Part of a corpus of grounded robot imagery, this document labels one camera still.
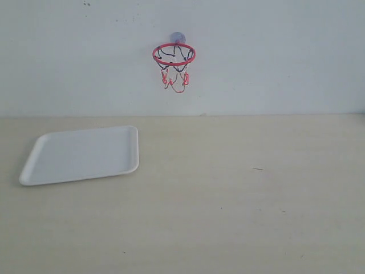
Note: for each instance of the red mini basketball hoop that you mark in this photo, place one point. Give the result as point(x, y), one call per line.
point(173, 59)

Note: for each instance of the clear suction cup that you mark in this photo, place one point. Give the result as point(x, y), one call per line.
point(177, 37)

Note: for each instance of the white rectangular plastic tray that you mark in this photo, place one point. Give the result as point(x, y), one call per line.
point(68, 156)

